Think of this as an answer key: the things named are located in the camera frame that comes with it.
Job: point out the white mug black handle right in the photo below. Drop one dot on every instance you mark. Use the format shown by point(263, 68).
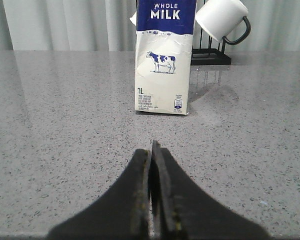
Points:
point(219, 17)

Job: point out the white mug black handle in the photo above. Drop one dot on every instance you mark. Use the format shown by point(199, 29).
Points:
point(219, 17)
point(133, 19)

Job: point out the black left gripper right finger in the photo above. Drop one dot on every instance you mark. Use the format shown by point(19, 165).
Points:
point(182, 210)

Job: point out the white mug black handle left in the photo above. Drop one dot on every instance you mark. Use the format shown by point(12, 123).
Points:
point(133, 19)

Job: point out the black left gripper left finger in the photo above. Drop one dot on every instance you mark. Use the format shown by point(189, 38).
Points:
point(122, 212)

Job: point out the white blue milk carton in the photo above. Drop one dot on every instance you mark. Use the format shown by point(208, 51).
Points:
point(164, 37)

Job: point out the black wire mug rack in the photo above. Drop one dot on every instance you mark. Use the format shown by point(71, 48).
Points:
point(209, 52)

